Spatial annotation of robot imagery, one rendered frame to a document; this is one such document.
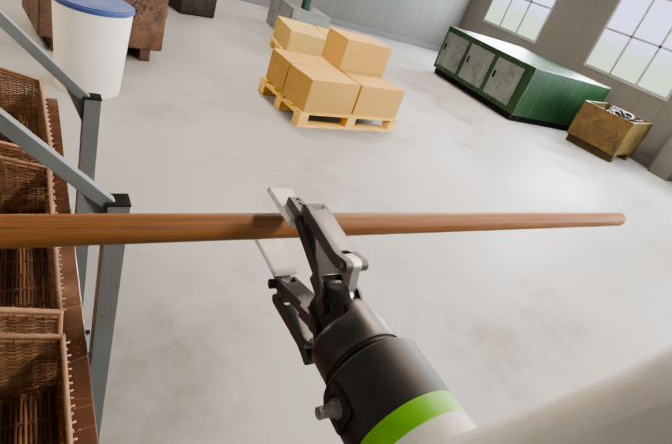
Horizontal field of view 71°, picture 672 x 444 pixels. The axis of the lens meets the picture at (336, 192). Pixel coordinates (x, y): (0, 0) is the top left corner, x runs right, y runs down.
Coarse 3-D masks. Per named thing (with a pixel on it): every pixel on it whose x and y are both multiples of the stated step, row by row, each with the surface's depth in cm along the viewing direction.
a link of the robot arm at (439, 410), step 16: (416, 400) 33; (432, 400) 34; (448, 400) 34; (400, 416) 33; (416, 416) 32; (432, 416) 32; (448, 416) 33; (464, 416) 34; (384, 432) 32; (400, 432) 32; (416, 432) 32; (432, 432) 32; (448, 432) 32
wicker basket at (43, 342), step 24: (0, 336) 79; (24, 336) 81; (48, 336) 83; (0, 360) 81; (24, 360) 84; (48, 360) 87; (0, 384) 84; (24, 384) 87; (48, 384) 89; (0, 408) 85; (24, 408) 86; (48, 408) 87; (0, 432) 82; (24, 432) 83; (48, 432) 84; (72, 432) 72
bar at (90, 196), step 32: (96, 96) 122; (0, 128) 71; (96, 128) 124; (64, 160) 79; (96, 192) 84; (96, 288) 97; (96, 320) 99; (96, 352) 104; (96, 384) 109; (96, 416) 116
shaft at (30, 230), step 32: (0, 224) 39; (32, 224) 40; (64, 224) 41; (96, 224) 43; (128, 224) 44; (160, 224) 46; (192, 224) 48; (224, 224) 49; (256, 224) 51; (352, 224) 59; (384, 224) 61; (416, 224) 65; (448, 224) 68; (480, 224) 72; (512, 224) 76; (544, 224) 81; (576, 224) 87; (608, 224) 94
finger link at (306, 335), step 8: (272, 296) 54; (280, 304) 52; (280, 312) 52; (288, 312) 51; (296, 312) 51; (288, 320) 50; (296, 320) 50; (288, 328) 50; (296, 328) 49; (304, 328) 49; (296, 336) 49; (304, 336) 48; (312, 336) 49; (304, 352) 47; (304, 360) 47; (312, 360) 47
